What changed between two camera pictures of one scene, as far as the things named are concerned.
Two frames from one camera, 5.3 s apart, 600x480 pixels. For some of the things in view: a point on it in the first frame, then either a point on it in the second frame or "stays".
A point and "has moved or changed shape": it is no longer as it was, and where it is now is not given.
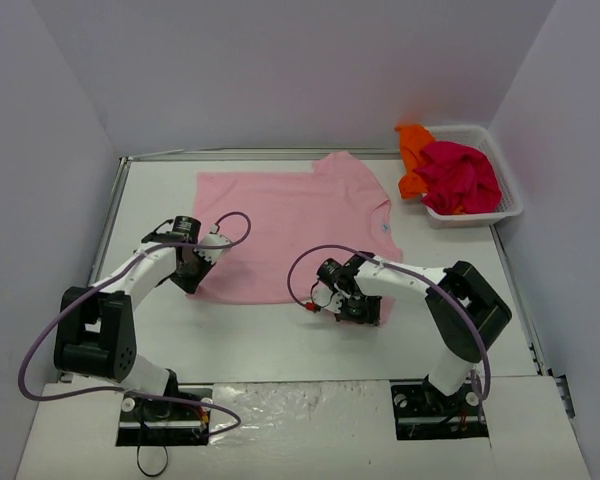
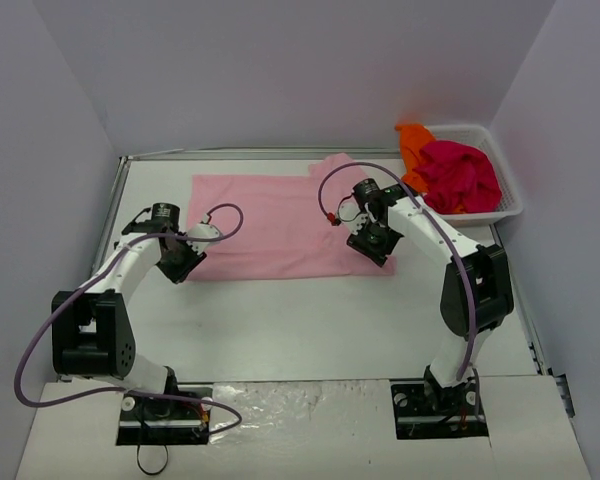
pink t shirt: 291,215 has moved or changed shape
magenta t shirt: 457,179 stays
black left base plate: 155,422 stays
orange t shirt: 413,137 stays
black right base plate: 422,411 stays
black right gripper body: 359,310 → 371,250
